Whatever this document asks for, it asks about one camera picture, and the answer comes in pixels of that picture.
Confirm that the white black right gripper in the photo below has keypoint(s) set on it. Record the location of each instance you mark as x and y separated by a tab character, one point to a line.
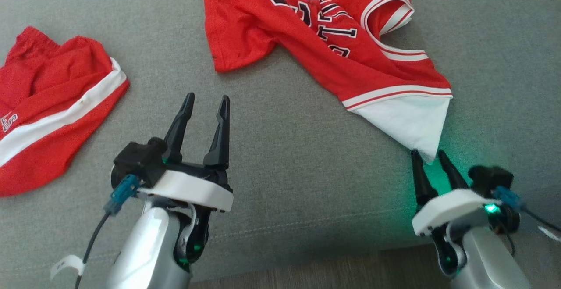
451	210

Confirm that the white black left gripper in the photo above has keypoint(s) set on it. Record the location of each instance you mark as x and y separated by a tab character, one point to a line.
193	188

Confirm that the red basketball jersey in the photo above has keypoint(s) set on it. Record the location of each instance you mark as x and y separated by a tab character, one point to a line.
263	17

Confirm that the red shorts with white stripe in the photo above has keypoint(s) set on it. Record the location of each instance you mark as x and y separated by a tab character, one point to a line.
52	74

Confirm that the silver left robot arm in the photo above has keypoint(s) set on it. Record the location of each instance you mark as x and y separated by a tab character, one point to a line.
140	254

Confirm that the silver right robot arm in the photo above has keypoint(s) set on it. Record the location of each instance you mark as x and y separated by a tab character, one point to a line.
491	262

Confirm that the grey fabric sofa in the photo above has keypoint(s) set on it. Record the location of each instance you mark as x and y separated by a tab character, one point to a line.
285	170

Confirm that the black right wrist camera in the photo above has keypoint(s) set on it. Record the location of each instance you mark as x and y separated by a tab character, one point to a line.
491	177

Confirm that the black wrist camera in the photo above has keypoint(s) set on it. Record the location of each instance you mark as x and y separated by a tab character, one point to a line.
136	162
491	177

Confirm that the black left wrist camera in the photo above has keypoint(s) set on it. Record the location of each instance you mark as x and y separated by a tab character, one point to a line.
136	162

